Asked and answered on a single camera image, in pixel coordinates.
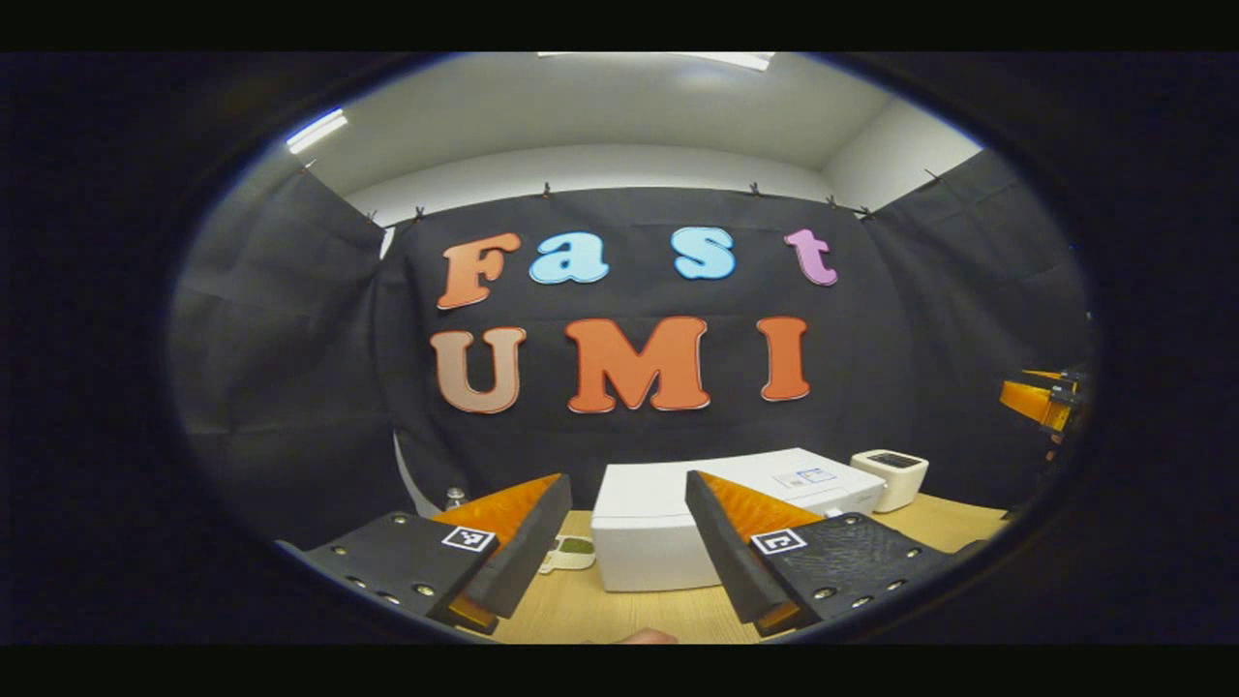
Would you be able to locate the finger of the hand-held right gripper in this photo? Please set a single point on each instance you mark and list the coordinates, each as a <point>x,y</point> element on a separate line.
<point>1031,399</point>

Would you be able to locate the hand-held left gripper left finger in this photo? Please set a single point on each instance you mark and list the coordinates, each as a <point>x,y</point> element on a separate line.
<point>528,561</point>

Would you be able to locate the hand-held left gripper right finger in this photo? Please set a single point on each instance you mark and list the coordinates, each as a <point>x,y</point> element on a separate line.
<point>721,561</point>

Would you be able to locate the white microwave oven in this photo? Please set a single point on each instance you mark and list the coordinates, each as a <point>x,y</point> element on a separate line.
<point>639,542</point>

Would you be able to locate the small white plate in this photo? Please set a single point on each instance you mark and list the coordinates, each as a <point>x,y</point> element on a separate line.
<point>571,554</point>

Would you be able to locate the white toaster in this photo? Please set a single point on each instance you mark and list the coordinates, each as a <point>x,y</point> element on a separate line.
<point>891,479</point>

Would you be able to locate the narrow ceiling light strip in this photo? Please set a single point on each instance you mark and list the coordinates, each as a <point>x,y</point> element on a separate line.
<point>317,131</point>

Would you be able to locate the wide ceiling light panel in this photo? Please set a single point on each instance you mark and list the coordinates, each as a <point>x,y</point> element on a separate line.
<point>678,58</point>

